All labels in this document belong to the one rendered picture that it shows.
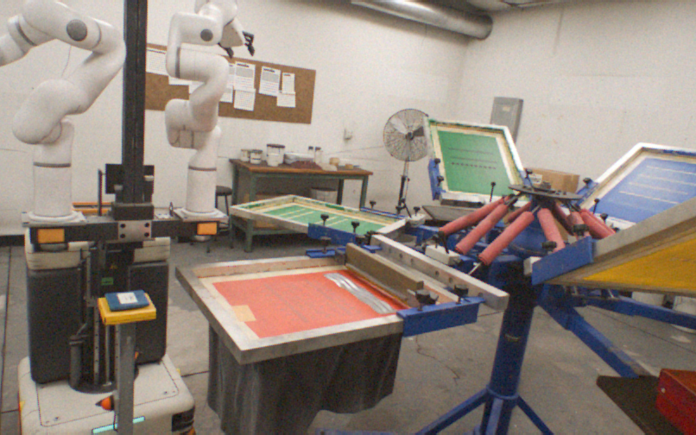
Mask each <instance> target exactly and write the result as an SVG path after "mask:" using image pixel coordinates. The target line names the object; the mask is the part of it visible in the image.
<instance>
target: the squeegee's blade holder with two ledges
mask: <svg viewBox="0 0 696 435"><path fill-rule="evenodd" d="M345 265H346V266H347V267H349V268H351V269H353V270H355V271H356V272H358V273H360V274H361V275H363V276H364V277H366V278H367V279H369V280H371V281H373V282H375V283H376V284H377V285H379V286H380V287H383V288H384V289H386V290H388V291H389V292H391V293H392V294H394V295H395V296H397V297H399V298H400V299H403V300H404V301H407V300H408V297H407V296H405V295H403V294H402V293H399V292H397V291H396V290H395V289H393V288H392V287H389V286H388V285H386V284H384V283H383V282H381V281H380V280H378V279H376V278H374V277H373V276H371V275H369V274H367V273H365V272H364V271H363V270H361V269H360V268H357V267H356V266H354V265H352V264H350V263H349V262H347V263H346V264H345Z"/></svg>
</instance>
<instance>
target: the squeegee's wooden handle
mask: <svg viewBox="0 0 696 435"><path fill-rule="evenodd" d="M345 254H346V255H347V257H346V262H349V263H350V264H352V265H354V266H356V267H357V268H360V269H361V270H363V271H364V272H365V273H367V274H369V275H371V276H373V277H374V278H376V279H378V280H380V281H381V282H383V283H384V284H386V285H388V286H389V287H392V288H393V289H395V290H396V291H397V292H399V293H402V294H403V295H405V296H407V297H408V292H407V290H408V289H409V290H410V291H412V292H414V293H415V291H416V290H423V287H424V281H423V280H421V279H419V278H417V277H415V276H413V275H411V274H409V273H408V272H406V271H404V270H402V269H400V268H398V267H396V266H394V265H393V264H391V263H389V262H386V261H385V260H383V259H381V258H379V257H378V256H376V255H373V254H371V253H370V252H368V251H366V250H364V249H362V248H360V247H358V246H357V245H355V244H353V243H347V244H346V249H345Z"/></svg>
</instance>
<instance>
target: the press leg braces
mask: <svg viewBox="0 0 696 435"><path fill-rule="evenodd" d="M487 397H488V393H487V391H486V389H485V388H483V389H482V390H480V391H479V392H477V393H476V394H474V395H473V396H472V397H470V398H468V399H467V400H465V401H463V402H462V403H460V404H459V405H457V406H456V407H455V408H453V409H452V410H450V411H449V412H447V413H445V414H444V415H442V416H440V417H439V418H437V419H436V420H435V421H433V422H432V423H430V424H429V425H427V426H425V427H424V428H422V429H421V430H419V431H418V432H417V433H407V435H435V434H437V433H438V432H440V431H442V430H443V429H445V428H446V427H448V426H449V425H451V424H452V423H454V422H455V421H457V420H458V419H460V418H462V417H463V416H465V415H466V414H468V413H469V412H471V411H472V410H474V409H475V408H477V407H479V406H480V405H482V404H483V403H485V402H486V401H487ZM516 404H517V405H518V406H519V407H520V408H521V409H522V411H523V412H524V413H525V414H526V415H527V416H528V418H529V419H530V420H531V421H532V422H533V423H534V424H535V426H536V427H537V428H538V429H539V430H540V431H541V433H542V434H543V435H555V434H554V433H553V432H552V431H551V429H550V428H549V427H548V426H547V425H546V424H545V422H544V421H543V420H542V419H541V418H540V417H539V415H538V414H537V413H536V412H535V411H534V410H533V408H532V407H531V406H530V405H529V404H528V403H527V402H526V401H525V400H524V399H523V398H522V397H521V395H520V394H519V393H518V399H517V403H516ZM502 407H503V400H500V399H498V398H494V401H493V405H492V409H491V412H490V418H489V422H488V425H487V429H486V433H485V435H496V432H497V426H498V422H499V419H500V415H501V411H502Z"/></svg>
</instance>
